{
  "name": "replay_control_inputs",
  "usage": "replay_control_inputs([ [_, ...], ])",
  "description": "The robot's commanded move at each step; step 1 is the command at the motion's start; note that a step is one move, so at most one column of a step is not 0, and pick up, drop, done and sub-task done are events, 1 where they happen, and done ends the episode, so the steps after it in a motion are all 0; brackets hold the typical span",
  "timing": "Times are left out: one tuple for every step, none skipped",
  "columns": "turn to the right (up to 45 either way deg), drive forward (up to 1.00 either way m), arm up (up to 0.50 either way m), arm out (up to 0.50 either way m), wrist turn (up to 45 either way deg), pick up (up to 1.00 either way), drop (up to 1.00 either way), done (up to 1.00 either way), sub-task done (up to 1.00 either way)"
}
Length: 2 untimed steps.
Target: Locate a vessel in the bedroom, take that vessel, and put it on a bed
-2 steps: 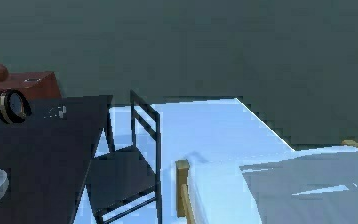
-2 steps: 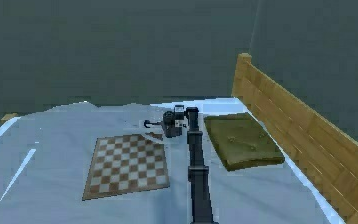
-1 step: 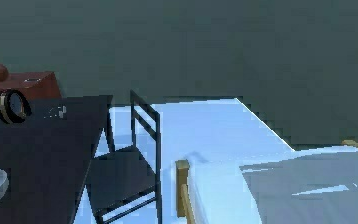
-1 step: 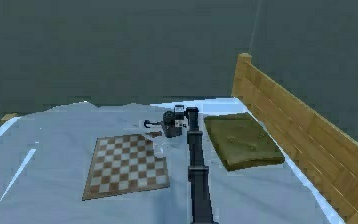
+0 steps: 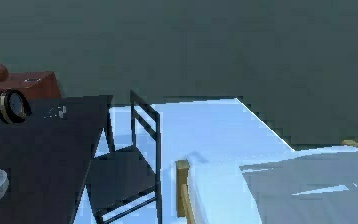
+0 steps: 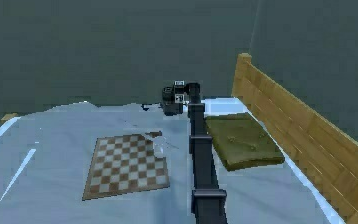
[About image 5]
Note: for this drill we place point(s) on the wooden bed with blue bedding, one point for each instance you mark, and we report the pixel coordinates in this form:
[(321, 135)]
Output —
[(253, 180)]

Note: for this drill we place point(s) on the black slatted chair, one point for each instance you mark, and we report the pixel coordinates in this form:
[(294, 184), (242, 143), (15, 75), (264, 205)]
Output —
[(127, 173)]

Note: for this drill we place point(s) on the black table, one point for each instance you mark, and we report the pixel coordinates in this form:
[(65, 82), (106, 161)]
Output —
[(47, 150)]

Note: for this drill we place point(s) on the red-brown chest of drawers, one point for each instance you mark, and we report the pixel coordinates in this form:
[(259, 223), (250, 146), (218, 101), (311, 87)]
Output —
[(37, 87)]

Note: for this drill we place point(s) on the round black alarm clock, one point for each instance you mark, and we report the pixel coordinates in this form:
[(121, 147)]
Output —
[(13, 106)]

